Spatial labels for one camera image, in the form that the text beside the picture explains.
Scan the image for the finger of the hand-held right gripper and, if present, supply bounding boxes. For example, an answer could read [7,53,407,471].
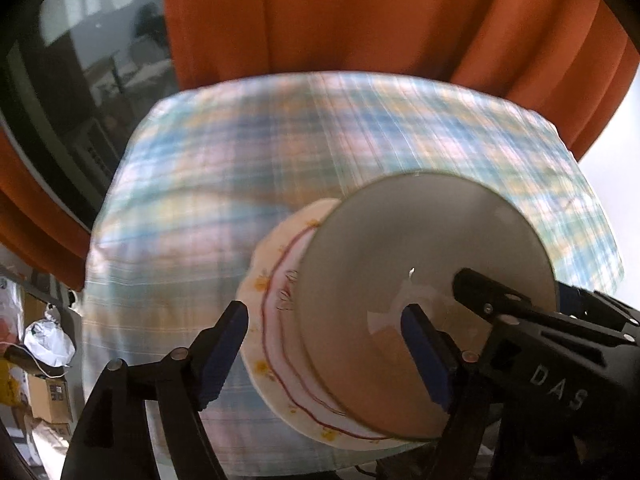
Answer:
[452,267,636,346]
[555,282,640,331]

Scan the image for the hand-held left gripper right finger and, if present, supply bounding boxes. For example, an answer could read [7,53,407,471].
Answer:
[400,302,493,480]

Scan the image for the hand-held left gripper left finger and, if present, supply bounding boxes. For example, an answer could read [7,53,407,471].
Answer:
[60,300,250,480]

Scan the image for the scalloped yellow floral plate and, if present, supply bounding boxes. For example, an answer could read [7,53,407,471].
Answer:
[235,198,406,456]

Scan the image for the white bowl blue floral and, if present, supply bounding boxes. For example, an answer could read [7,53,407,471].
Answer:
[291,171,557,443]

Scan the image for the white plastic bag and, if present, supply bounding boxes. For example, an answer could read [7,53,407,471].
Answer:
[24,310,76,376]

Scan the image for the brown cardboard box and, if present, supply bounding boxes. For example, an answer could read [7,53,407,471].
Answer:
[27,375,71,423]

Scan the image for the plaid tablecloth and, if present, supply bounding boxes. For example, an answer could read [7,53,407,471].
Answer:
[82,71,626,476]

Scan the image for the yellow bag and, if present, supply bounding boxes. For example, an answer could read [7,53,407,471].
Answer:
[0,355,16,406]

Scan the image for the narrow orange curtain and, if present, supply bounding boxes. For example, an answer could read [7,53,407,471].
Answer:
[0,125,93,291]

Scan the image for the wide orange curtain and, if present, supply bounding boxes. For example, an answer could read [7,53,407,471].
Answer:
[162,0,640,161]

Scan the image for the dark framed glass window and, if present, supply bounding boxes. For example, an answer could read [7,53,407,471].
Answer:
[0,0,178,231]

